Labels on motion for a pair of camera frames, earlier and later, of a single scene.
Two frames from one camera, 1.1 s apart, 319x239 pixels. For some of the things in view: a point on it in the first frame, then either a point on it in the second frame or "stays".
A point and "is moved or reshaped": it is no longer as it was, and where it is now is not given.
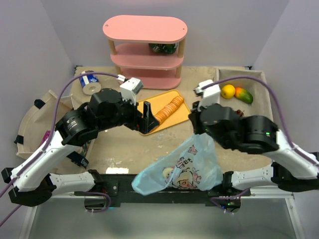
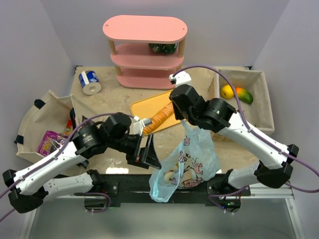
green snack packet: x=163 y=48 stays
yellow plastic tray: x=179 y=114 stays
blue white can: x=90 y=84 stays
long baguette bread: x=169 y=108 stays
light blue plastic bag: x=195 y=165 is moved or reshaped
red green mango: x=243 y=95 stays
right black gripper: x=193 y=119 to x=180 y=114
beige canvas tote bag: x=40 y=119 stays
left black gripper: x=139 y=119 to x=139 y=153
